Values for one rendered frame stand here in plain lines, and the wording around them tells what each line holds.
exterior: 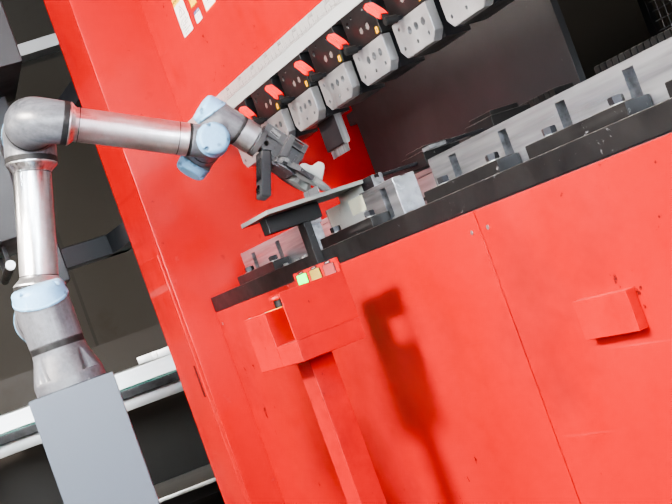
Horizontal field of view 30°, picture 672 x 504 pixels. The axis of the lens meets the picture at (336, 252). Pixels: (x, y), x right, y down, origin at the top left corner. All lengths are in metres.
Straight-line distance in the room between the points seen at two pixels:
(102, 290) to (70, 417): 3.83
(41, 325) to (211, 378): 1.19
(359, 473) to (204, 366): 1.19
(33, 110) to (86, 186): 3.73
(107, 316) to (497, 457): 4.04
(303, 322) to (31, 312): 0.57
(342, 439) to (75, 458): 0.55
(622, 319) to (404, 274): 0.72
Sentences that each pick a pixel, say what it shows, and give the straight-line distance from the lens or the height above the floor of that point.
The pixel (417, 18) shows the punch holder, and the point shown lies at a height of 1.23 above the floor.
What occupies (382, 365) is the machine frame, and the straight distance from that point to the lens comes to 2.92.
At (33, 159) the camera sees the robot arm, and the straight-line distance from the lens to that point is 2.86.
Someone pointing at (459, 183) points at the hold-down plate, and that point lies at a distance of 2.51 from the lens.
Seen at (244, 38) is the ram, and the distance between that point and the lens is 3.33.
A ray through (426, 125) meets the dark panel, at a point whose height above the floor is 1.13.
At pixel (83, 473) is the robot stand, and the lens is 2.65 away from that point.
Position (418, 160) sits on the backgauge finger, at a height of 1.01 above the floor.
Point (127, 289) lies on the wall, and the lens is 6.45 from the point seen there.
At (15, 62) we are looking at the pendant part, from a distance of 3.98.
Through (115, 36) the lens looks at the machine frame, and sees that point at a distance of 3.92.
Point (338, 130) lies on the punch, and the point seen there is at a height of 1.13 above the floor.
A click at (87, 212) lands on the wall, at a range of 6.48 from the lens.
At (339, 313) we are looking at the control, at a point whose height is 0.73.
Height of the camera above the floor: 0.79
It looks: 1 degrees up
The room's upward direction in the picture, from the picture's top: 20 degrees counter-clockwise
